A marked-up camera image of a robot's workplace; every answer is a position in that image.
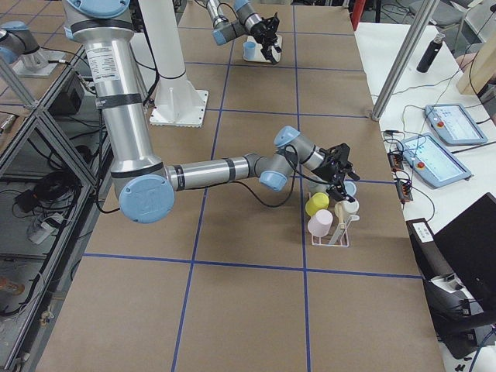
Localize pale green plastic cup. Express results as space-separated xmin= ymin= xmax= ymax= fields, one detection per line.
xmin=334 ymin=200 xmax=360 ymax=223

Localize far blue teach pendant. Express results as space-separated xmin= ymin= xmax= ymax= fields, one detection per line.
xmin=425 ymin=104 xmax=487 ymax=146

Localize near blue teach pendant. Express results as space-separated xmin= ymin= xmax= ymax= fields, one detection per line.
xmin=400 ymin=133 xmax=472 ymax=188

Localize black water bottle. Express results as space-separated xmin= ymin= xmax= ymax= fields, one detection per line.
xmin=416 ymin=33 xmax=446 ymax=73

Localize blue teach pendant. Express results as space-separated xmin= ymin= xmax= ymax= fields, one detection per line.
xmin=400 ymin=133 xmax=472 ymax=188
xmin=425 ymin=104 xmax=487 ymax=146

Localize pink plastic cup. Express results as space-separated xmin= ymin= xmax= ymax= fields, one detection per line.
xmin=307 ymin=209 xmax=333 ymax=238

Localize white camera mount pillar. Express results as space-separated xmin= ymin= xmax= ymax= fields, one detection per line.
xmin=139 ymin=0 xmax=208 ymax=127

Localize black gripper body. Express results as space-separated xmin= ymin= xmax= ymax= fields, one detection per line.
xmin=312 ymin=143 xmax=353 ymax=188
xmin=250 ymin=13 xmax=280 ymax=49

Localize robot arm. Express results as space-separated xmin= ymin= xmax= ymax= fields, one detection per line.
xmin=63 ymin=1 xmax=354 ymax=224
xmin=196 ymin=0 xmax=282 ymax=64

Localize black laptop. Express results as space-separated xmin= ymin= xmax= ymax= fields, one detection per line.
xmin=406 ymin=193 xmax=495 ymax=359

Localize cream plastic tray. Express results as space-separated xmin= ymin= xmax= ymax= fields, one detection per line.
xmin=243 ymin=33 xmax=283 ymax=63

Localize yellow plastic cup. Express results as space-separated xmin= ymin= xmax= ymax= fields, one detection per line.
xmin=305 ymin=192 xmax=329 ymax=217

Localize light blue plastic cup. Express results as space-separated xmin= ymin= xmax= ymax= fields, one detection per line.
xmin=343 ymin=181 xmax=357 ymax=198

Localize white wire cup rack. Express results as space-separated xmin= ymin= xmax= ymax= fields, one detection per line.
xmin=306 ymin=192 xmax=360 ymax=247

